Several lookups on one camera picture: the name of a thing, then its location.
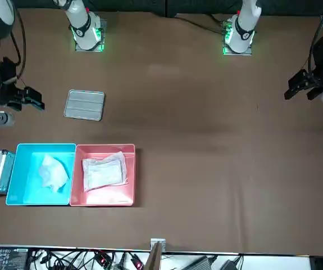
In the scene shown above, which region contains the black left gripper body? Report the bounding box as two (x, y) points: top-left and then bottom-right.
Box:
(303, 36), (323, 91)

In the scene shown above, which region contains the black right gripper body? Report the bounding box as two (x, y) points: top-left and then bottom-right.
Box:
(0, 57), (26, 113)

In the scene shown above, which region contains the new mask packet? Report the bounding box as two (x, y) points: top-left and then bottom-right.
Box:
(81, 151), (129, 193)

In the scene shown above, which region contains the blue plastic box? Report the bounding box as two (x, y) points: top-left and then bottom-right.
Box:
(5, 142), (77, 206)

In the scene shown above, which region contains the pink plastic box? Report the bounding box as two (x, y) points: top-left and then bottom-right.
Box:
(69, 143), (137, 208)

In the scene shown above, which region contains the grey ridged metal tray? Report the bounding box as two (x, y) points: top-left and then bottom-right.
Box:
(63, 89), (106, 122)

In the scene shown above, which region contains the black labelled power adapter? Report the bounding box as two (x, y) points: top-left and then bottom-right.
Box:
(0, 246), (29, 270)

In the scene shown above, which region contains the black plug with red light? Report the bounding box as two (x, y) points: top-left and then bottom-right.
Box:
(93, 249), (115, 267)
(129, 254), (145, 270)

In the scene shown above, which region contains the small black power adapter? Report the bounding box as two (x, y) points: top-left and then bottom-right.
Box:
(219, 259), (238, 270)

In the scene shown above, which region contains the grey power brick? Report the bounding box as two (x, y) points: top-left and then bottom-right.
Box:
(188, 255), (216, 270)

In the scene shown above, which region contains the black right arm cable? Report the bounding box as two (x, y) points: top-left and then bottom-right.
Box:
(0, 5), (28, 85)

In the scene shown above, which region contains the black left arm base cable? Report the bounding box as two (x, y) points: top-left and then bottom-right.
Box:
(174, 13), (227, 32)

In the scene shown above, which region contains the aluminium camera post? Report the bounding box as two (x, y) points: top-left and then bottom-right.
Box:
(145, 238), (167, 270)

